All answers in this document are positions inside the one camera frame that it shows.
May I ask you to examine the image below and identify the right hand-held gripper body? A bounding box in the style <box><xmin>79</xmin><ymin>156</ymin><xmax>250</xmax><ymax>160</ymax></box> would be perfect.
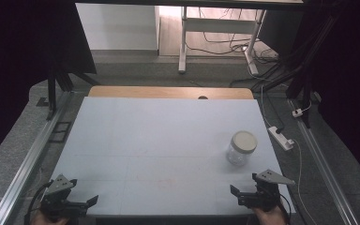
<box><xmin>237</xmin><ymin>169</ymin><xmax>296</xmax><ymax>213</ymax></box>

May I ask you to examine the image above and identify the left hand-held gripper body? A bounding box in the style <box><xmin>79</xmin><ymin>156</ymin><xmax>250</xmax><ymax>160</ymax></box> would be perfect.
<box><xmin>39</xmin><ymin>173</ymin><xmax>89</xmax><ymax>220</ymax></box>

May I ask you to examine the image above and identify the clear glass jar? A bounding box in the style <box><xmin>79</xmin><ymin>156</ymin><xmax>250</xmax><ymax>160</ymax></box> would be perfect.
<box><xmin>225</xmin><ymin>141</ymin><xmax>255</xmax><ymax>168</ymax></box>

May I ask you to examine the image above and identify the cream jar lid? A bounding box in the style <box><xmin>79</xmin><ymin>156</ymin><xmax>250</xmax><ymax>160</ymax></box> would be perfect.
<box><xmin>232</xmin><ymin>130</ymin><xmax>259</xmax><ymax>155</ymax></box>

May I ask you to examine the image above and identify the person's right hand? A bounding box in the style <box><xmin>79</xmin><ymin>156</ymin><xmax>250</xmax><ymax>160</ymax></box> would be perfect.
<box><xmin>252</xmin><ymin>205</ymin><xmax>291</xmax><ymax>225</ymax></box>

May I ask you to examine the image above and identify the person's left hand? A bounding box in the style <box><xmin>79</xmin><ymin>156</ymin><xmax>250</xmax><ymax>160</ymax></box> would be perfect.
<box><xmin>30</xmin><ymin>211</ymin><xmax>70</xmax><ymax>225</ymax></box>

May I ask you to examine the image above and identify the white power strip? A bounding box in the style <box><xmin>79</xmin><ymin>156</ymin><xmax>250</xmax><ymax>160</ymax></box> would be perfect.
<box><xmin>267</xmin><ymin>125</ymin><xmax>295</xmax><ymax>152</ymax></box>

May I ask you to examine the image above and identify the white table cover sheet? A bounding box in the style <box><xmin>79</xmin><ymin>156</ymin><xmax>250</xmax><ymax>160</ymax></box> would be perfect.
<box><xmin>50</xmin><ymin>96</ymin><xmax>296</xmax><ymax>218</ymax></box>

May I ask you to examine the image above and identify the black metal stand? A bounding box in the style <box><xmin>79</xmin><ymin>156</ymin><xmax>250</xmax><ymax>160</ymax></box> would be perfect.
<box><xmin>284</xmin><ymin>12</ymin><xmax>341</xmax><ymax>129</ymax></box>
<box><xmin>44</xmin><ymin>60</ymin><xmax>102</xmax><ymax>122</ymax></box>

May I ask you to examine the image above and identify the wooden table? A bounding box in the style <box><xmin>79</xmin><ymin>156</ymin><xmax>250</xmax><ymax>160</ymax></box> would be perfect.
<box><xmin>87</xmin><ymin>85</ymin><xmax>255</xmax><ymax>100</ymax></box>

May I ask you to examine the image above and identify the dark curtain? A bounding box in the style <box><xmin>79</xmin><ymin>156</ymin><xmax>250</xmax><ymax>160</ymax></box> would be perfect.
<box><xmin>299</xmin><ymin>0</ymin><xmax>360</xmax><ymax>190</ymax></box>
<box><xmin>0</xmin><ymin>0</ymin><xmax>98</xmax><ymax>172</ymax></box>

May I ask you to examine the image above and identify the white cabinet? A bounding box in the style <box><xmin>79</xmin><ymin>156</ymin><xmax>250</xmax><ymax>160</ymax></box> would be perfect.
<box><xmin>75</xmin><ymin>3</ymin><xmax>161</xmax><ymax>52</ymax></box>

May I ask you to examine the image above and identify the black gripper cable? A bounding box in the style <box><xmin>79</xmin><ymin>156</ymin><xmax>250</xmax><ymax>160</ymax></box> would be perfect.
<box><xmin>278</xmin><ymin>192</ymin><xmax>294</xmax><ymax>221</ymax></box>
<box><xmin>23</xmin><ymin>181</ymin><xmax>53</xmax><ymax>225</ymax></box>

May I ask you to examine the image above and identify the white cable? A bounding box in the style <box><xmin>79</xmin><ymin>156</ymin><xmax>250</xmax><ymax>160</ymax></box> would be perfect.
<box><xmin>292</xmin><ymin>138</ymin><xmax>319</xmax><ymax>225</ymax></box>

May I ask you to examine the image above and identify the aluminium rail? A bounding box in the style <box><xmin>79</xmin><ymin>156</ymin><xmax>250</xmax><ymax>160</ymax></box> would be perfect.
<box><xmin>0</xmin><ymin>90</ymin><xmax>78</xmax><ymax>225</ymax></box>
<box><xmin>286</xmin><ymin>97</ymin><xmax>360</xmax><ymax>225</ymax></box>

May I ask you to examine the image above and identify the bundle of black floor cables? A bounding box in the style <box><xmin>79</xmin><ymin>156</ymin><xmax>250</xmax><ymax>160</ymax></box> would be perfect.
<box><xmin>185</xmin><ymin>7</ymin><xmax>280</xmax><ymax>65</ymax></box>

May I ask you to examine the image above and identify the white desk frame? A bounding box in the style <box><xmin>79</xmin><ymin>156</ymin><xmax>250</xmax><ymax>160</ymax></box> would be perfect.
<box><xmin>177</xmin><ymin>5</ymin><xmax>267</xmax><ymax>76</ymax></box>

